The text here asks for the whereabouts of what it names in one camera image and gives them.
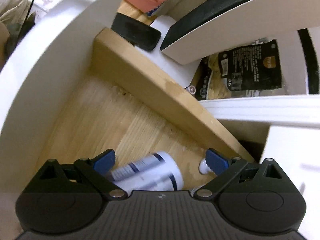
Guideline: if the white supplement bottle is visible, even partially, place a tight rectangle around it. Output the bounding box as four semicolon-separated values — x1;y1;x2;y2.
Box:
106;151;184;195

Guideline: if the black smartphone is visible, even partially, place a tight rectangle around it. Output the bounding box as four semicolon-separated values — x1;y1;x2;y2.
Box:
111;12;161;51

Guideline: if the small white knob piece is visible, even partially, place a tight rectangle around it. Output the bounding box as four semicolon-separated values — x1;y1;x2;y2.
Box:
199;159;213;175

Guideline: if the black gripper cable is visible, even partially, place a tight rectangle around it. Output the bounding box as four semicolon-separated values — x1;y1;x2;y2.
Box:
17;0;42;46

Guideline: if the white drawer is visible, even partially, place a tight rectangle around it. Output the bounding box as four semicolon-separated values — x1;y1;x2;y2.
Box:
1;0;253;197

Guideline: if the white wooden nightstand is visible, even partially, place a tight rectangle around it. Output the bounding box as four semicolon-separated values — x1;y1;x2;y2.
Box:
201;94;319;195

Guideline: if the beige tower heater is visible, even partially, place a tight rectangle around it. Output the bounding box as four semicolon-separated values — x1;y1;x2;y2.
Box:
160;0;319;65

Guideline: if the black printed snack bag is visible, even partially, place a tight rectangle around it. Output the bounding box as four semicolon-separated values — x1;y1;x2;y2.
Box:
191;38;283;101

